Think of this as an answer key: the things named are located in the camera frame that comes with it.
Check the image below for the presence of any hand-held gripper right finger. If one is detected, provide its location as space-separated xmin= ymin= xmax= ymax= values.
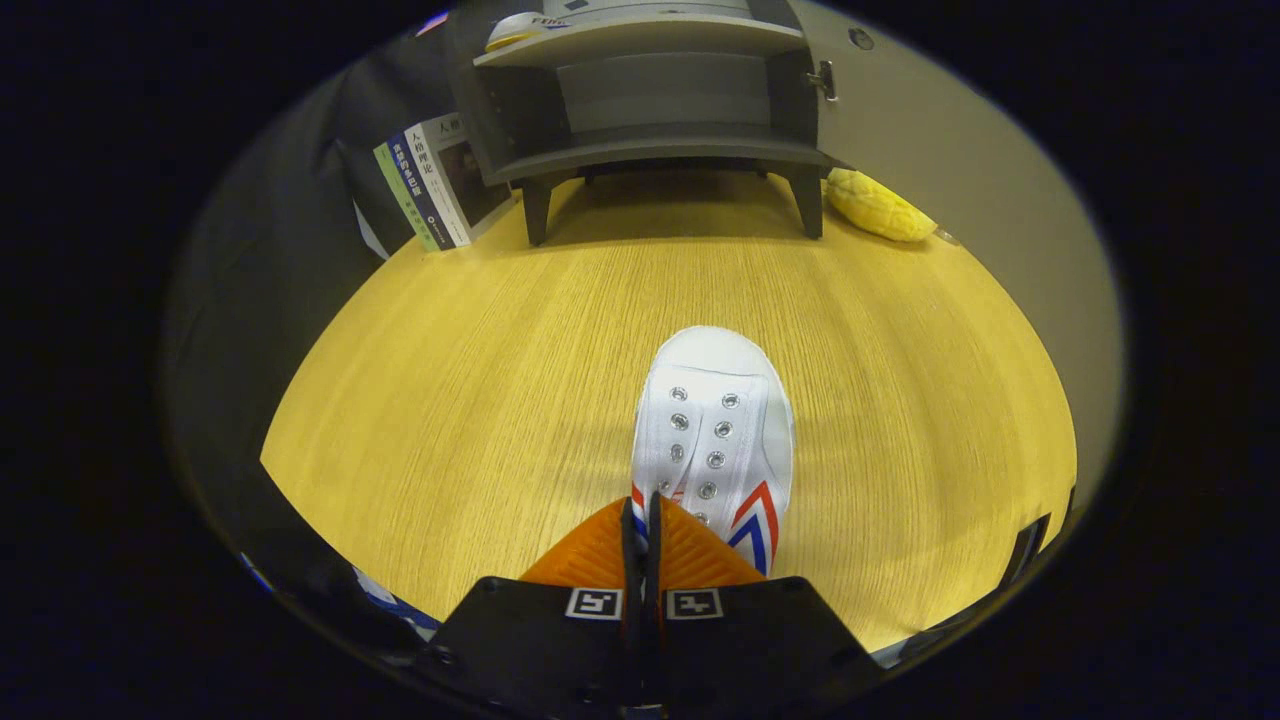
xmin=645 ymin=492 xmax=886 ymax=716

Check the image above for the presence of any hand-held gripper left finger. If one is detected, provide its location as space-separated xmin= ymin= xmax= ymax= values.
xmin=420 ymin=497 xmax=641 ymax=716

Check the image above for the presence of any blue white striped cloth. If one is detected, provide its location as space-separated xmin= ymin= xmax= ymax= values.
xmin=350 ymin=565 xmax=443 ymax=636

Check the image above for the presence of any black backdrop cloth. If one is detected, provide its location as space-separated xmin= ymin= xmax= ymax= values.
xmin=165 ymin=10 xmax=481 ymax=641

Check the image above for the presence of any yellow bumpy toy fruit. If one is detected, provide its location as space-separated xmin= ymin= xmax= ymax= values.
xmin=826 ymin=167 xmax=939 ymax=243

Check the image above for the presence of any dark blue spine book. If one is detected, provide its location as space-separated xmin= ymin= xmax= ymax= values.
xmin=388 ymin=128 xmax=459 ymax=251

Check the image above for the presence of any white spine book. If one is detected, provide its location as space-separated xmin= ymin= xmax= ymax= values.
xmin=405 ymin=112 xmax=516 ymax=248

